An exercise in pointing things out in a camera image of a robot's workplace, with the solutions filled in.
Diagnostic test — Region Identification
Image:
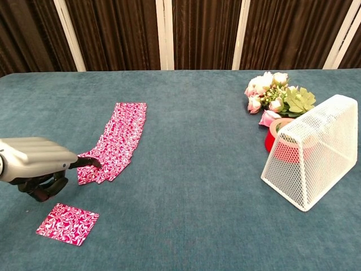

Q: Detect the white frame post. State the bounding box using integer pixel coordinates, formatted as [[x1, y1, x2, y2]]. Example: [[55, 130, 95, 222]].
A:
[[53, 0, 87, 72], [323, 0, 361, 70], [155, 0, 175, 71], [231, 0, 251, 71]]

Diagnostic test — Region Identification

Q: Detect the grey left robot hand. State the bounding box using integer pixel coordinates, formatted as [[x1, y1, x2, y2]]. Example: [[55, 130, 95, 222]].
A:
[[0, 137, 103, 203]]

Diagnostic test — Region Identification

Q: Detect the teal felt table cover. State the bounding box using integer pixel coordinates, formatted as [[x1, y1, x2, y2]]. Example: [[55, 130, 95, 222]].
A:
[[0, 69, 361, 271]]

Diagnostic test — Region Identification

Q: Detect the white wire mesh basket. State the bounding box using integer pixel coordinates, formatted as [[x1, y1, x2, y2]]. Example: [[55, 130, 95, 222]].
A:
[[260, 94, 359, 212]]

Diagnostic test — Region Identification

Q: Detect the dark brown curtain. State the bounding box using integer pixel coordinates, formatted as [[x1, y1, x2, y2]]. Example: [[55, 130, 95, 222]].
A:
[[0, 0, 361, 77]]

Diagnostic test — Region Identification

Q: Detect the pink patterned card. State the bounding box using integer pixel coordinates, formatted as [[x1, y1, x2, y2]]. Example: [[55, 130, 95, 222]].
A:
[[76, 152, 125, 186], [36, 202, 100, 247]]

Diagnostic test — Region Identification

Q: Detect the artificial pink flower bouquet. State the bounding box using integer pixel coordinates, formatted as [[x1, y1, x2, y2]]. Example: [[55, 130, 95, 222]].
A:
[[244, 71, 316, 128]]

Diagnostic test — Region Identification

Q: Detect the red tape roll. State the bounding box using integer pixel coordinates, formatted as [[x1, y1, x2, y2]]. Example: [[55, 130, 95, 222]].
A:
[[265, 117, 301, 164]]

